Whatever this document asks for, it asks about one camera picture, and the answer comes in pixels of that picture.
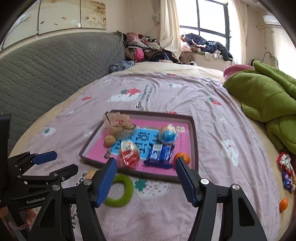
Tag brown walnut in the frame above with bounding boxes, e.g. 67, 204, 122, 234
103, 135, 116, 148

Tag beige sheer scrunchie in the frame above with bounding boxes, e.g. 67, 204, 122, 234
103, 111, 137, 139

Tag red surprise egg toy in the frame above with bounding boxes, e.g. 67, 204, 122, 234
118, 140, 140, 169

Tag small orange mandarin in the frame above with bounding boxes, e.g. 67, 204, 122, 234
174, 152, 191, 165

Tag blue snack packet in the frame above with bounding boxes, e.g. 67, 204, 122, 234
144, 144, 175, 169

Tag blue surprise egg toy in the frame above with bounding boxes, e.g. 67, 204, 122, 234
159, 123, 179, 145

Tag person's left hand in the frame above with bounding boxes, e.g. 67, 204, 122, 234
1, 206, 37, 232

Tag wrapped biscuit pack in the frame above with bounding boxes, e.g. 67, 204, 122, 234
85, 169, 97, 179

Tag grey quilted headboard cover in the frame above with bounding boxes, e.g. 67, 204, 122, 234
1, 32, 125, 151

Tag pink strawberry bed sheet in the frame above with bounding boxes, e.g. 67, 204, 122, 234
11, 63, 280, 240

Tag dark shallow box pink inside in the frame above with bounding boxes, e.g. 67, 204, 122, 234
79, 110, 198, 183

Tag green fleece blanket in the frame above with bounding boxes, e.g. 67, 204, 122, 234
223, 60, 295, 153

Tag pile of clothes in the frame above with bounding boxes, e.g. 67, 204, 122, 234
123, 32, 182, 64

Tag pink pillow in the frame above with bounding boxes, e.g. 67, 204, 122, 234
223, 64, 253, 80

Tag clothes on window sill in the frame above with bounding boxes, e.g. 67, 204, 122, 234
181, 33, 233, 61

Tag cream curtain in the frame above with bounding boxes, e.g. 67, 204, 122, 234
152, 0, 182, 59

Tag white air conditioner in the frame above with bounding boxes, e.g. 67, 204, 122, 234
263, 15, 281, 26

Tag green fuzzy hair tie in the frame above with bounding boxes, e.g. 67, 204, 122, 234
103, 174, 135, 208

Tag floral wall picture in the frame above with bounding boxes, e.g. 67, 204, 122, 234
1, 0, 106, 50

